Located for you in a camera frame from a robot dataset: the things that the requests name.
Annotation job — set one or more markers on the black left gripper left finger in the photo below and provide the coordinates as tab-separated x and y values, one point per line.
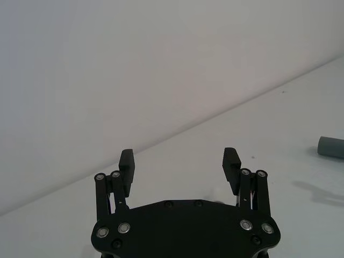
127	172

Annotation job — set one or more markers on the grey cylinder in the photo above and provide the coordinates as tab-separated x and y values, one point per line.
331	148

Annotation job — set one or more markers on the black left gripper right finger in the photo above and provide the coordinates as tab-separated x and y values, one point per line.
230	169

